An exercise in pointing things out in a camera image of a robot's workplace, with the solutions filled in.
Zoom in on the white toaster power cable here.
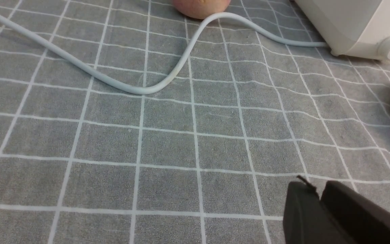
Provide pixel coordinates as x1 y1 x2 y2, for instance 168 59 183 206
0 2 327 95

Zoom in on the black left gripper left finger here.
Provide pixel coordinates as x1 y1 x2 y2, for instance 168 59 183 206
283 176 354 244

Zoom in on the white two-slot toaster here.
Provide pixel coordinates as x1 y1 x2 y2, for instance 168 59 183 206
295 0 390 61

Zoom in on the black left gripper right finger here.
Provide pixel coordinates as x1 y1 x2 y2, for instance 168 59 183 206
321 181 390 244

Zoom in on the pink peach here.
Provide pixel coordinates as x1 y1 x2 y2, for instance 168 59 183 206
172 0 231 20

